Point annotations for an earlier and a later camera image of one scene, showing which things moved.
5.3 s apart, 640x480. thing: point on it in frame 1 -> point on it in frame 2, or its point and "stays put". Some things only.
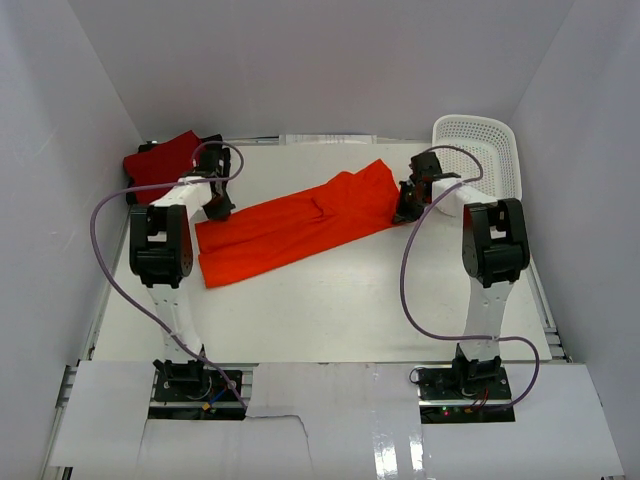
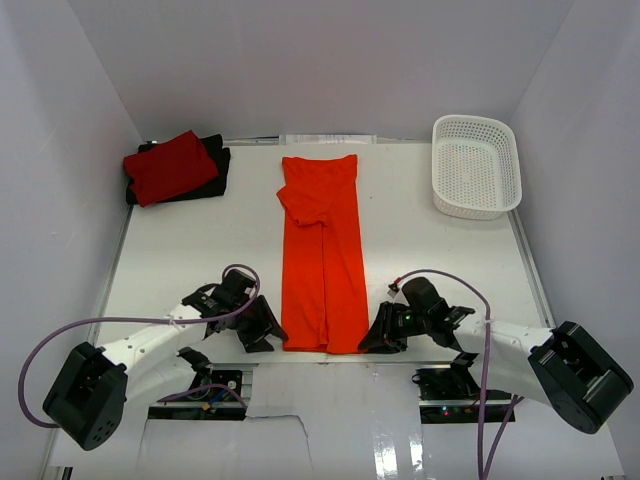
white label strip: x=327 y=139 stays put
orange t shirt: x=259 y=240 -> x=324 y=307
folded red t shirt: x=161 y=163 stays put
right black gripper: x=403 y=215 -> x=382 y=338
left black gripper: x=222 y=213 -> x=265 y=323
